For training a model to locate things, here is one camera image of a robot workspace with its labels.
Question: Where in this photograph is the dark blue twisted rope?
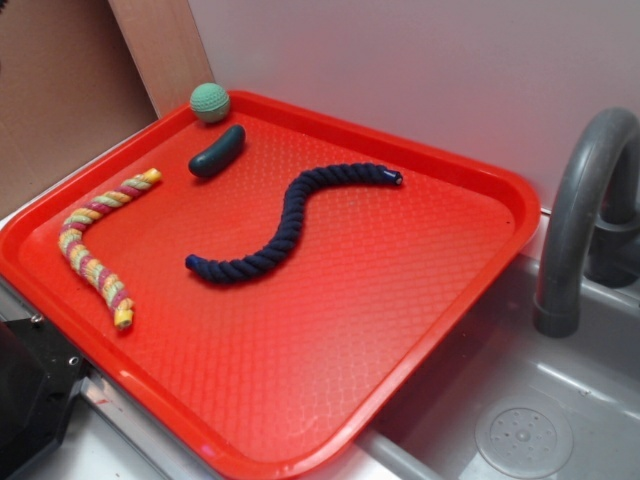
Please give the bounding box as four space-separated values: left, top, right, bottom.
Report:
184 163 404 286

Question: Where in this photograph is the grey plastic faucet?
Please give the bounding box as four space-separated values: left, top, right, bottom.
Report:
534 107 639 338

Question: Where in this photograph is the red plastic tray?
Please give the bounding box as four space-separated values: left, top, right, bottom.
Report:
1 92 540 479

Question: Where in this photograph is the wooden board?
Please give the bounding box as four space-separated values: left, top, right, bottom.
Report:
109 0 214 118

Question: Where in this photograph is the grey plastic toy sink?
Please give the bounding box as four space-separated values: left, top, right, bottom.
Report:
355 249 640 480

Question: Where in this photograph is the dark green toy cucumber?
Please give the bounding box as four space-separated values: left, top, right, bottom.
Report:
188 125 246 178

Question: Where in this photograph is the green dimpled ball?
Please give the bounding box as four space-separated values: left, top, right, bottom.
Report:
189 83 231 123

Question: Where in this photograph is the brown cardboard panel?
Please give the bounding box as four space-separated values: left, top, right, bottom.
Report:
1 1 156 216

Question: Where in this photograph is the multicolour twisted rope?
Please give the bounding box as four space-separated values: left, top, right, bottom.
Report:
58 167 164 331

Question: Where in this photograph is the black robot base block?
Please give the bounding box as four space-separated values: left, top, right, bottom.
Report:
1 315 87 479

